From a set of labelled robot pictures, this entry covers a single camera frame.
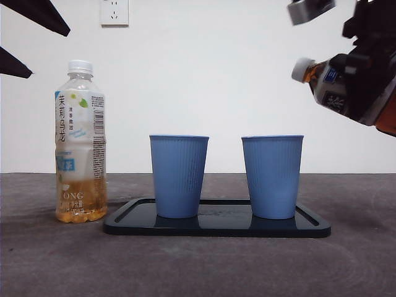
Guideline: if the dark blue rectangular tray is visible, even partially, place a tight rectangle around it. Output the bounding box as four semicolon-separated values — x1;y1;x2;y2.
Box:
102;198;332;239

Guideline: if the pale jasmine oolong tea bottle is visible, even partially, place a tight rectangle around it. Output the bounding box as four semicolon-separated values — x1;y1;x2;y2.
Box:
54;59;109;224

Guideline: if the dark oolong tea bottle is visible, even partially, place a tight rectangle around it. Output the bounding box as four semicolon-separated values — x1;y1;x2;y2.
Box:
290;57;396;137

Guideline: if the pale grey right wrist camera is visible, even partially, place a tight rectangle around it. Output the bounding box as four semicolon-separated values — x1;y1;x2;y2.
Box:
287;0;337;27

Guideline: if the blue ribbed plastic cup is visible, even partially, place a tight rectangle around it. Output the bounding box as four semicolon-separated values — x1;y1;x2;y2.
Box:
241;134;305;220
148;134;210;220

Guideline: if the white wall power socket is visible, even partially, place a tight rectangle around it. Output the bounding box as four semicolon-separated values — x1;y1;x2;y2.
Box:
100;0;130;27

